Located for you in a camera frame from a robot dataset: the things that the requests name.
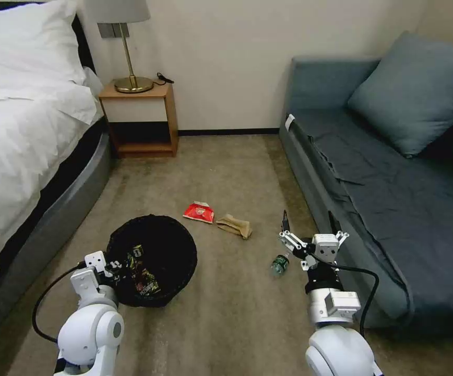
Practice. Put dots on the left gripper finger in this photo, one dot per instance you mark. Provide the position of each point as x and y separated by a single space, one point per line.
121 277
116 264

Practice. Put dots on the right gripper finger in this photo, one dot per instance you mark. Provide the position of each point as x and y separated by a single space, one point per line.
338 231
291 239

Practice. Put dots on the black wicker trash bin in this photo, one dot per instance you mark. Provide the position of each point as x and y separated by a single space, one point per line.
164 250

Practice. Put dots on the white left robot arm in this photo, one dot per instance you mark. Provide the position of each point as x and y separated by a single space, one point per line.
89 329

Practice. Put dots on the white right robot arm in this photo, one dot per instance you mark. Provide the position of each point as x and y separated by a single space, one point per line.
336 333

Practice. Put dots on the dark printed snack wrapper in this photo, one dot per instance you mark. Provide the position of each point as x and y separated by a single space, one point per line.
135 258

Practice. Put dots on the dark snack wrapper with lettering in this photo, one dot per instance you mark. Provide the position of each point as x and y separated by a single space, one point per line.
146 284

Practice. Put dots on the green plastic bottle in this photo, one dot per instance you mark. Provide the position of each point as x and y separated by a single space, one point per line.
280 265

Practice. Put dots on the crumpled brown paper bag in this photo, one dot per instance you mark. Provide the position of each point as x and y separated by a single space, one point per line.
235 226

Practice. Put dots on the blue-grey sofa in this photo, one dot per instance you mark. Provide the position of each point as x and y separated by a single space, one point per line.
371 184

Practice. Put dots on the red snack packet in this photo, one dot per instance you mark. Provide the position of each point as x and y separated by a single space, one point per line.
199 212

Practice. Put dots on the white sofa label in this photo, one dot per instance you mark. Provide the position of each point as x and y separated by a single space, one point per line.
289 122

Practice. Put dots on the wooden nightstand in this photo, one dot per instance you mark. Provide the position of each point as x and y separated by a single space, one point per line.
140 113

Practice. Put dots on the blue sofa cushion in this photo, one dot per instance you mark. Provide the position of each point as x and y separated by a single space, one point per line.
410 94

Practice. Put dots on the white duvet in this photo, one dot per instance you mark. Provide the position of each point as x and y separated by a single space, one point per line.
23 137

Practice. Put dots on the small white pillow corner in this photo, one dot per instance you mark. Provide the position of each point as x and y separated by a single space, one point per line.
93 80

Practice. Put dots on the black headboard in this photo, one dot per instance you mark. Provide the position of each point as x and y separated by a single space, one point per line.
84 43

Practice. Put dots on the brass table lamp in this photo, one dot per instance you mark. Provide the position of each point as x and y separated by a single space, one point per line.
126 23

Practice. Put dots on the white bed pillow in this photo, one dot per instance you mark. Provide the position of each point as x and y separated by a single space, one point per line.
19 43

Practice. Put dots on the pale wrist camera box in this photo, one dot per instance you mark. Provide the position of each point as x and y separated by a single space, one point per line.
95 260
325 246

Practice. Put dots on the grey wall switch plate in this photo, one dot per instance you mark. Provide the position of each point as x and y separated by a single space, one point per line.
113 29

